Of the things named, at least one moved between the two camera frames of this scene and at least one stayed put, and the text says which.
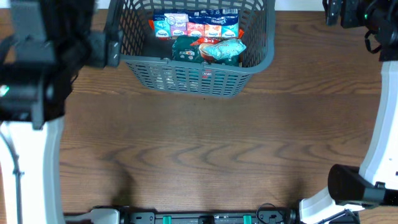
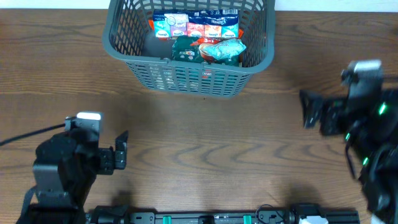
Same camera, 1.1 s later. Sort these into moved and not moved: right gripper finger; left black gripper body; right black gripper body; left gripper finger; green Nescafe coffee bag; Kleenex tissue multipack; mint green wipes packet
Moved: left gripper finger; left black gripper body; right black gripper body; right gripper finger
Not moved: Kleenex tissue multipack; green Nescafe coffee bag; mint green wipes packet
